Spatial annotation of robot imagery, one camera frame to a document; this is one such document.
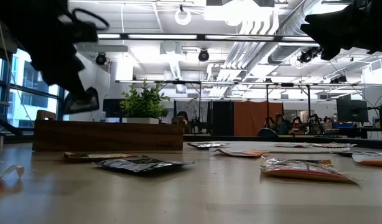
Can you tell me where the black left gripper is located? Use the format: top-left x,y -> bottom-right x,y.
16,12 -> 100,115

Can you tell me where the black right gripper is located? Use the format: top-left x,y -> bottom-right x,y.
300,0 -> 378,61

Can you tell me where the black tea packet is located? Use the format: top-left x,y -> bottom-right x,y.
93,155 -> 197,174

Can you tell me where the white orange tea packet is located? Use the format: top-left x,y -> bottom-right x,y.
352,151 -> 382,167
212,147 -> 270,157
273,142 -> 315,149
312,142 -> 357,149

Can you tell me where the wooden tea organizer box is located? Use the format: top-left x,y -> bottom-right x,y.
32,110 -> 185,152

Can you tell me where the silver foil tea packet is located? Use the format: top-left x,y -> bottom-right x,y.
187,141 -> 230,149

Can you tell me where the dark screen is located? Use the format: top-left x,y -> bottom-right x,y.
102,98 -> 126,119

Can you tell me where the large window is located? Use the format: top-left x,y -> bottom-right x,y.
0,48 -> 66,130

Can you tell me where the green plant in white pot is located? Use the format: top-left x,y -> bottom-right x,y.
119,80 -> 171,124

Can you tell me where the black computer monitor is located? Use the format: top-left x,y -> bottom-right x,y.
336,98 -> 370,123

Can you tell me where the background robot station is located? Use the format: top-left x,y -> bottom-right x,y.
265,113 -> 325,135

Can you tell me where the black monitor stand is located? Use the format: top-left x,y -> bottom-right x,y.
366,104 -> 382,135

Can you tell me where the orange curtain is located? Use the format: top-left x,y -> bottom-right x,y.
233,101 -> 284,137

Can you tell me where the overhead light bar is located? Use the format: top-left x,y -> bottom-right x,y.
96,32 -> 316,43

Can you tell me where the white curled paper strip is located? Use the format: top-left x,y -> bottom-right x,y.
0,164 -> 26,182

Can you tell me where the white round placemat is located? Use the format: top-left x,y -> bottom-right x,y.
223,141 -> 350,154

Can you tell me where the black curtain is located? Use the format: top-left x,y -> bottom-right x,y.
211,101 -> 235,136

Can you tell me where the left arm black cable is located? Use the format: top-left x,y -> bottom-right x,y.
72,8 -> 110,31

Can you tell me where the yellow cable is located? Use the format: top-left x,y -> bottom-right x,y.
0,17 -> 35,125

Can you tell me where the black frame clamp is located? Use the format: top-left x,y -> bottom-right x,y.
258,127 -> 279,138

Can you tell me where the white ring lamp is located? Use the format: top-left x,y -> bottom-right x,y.
174,8 -> 192,26

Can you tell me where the black metal table frame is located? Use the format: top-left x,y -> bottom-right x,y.
0,101 -> 382,149

